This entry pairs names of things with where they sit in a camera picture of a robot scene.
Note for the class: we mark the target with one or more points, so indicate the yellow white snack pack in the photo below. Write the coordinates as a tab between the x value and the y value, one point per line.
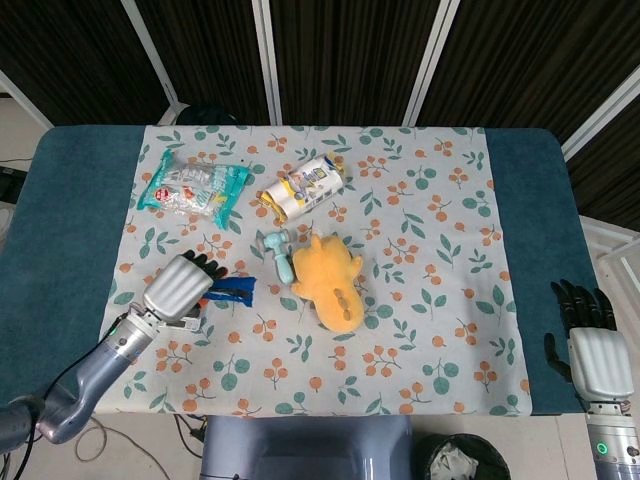
305	187

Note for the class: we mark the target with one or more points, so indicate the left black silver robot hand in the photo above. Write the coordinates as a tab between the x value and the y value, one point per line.
175	290

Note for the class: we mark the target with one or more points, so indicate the black chair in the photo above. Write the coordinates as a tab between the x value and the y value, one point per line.
205	114

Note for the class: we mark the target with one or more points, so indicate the white partition frame post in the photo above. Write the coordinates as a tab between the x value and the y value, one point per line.
430	60
155	60
600	115
25	100
267	60

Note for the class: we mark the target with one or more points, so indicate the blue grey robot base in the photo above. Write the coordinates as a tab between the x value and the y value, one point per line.
305	450

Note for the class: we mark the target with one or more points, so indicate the orange plush toy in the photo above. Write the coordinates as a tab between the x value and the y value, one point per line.
327	280

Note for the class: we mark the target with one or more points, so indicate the blue packaged snack bar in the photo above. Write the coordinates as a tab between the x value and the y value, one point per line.
235	287

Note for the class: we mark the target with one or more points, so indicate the floral print tablecloth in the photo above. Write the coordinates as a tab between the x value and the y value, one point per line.
425	225

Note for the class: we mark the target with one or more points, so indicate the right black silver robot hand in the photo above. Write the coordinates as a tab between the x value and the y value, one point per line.
600	360

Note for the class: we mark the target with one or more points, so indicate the dark teal table cover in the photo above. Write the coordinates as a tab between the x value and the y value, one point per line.
65	225

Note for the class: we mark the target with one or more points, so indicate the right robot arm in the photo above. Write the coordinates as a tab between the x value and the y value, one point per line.
617	440

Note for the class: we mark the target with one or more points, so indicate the black trash bin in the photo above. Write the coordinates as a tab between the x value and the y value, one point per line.
462	457

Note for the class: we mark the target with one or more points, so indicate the light blue toy hammer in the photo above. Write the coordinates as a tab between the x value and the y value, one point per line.
281	262

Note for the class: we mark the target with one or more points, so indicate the teal clear snack bag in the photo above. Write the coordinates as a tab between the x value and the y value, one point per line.
200	186

